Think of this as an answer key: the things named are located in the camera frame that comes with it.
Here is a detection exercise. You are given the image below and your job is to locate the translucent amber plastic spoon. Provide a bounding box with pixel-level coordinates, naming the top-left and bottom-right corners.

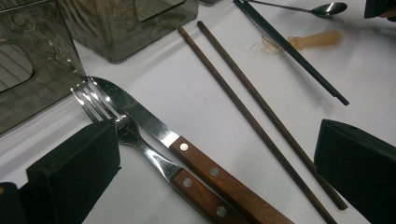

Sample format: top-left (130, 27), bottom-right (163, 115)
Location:
top-left (261, 30), bottom-right (345, 54)

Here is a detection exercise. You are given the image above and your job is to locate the white tablecloth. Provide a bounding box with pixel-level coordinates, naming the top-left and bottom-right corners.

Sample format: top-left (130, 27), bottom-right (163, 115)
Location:
top-left (0, 0), bottom-right (396, 224)

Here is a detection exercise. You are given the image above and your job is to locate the wooden-handled steel fork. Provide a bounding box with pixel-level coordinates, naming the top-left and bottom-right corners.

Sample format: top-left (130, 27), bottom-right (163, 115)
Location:
top-left (70, 81), bottom-right (250, 224)

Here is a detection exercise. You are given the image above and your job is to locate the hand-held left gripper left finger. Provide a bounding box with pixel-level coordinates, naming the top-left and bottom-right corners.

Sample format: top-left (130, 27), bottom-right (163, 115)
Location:
top-left (26, 119), bottom-right (121, 224)

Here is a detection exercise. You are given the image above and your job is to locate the black chopstick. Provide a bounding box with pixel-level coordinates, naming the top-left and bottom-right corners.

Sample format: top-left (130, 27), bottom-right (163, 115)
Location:
top-left (241, 0), bottom-right (339, 98)
top-left (233, 0), bottom-right (350, 106)

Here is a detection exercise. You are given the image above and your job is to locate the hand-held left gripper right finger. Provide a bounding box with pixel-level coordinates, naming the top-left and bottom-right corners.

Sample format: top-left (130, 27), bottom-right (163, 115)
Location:
top-left (313, 119), bottom-right (396, 224)

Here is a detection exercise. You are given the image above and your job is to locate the metal fork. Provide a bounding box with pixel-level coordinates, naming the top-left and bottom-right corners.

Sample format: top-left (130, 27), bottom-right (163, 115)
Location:
top-left (88, 76), bottom-right (295, 224)

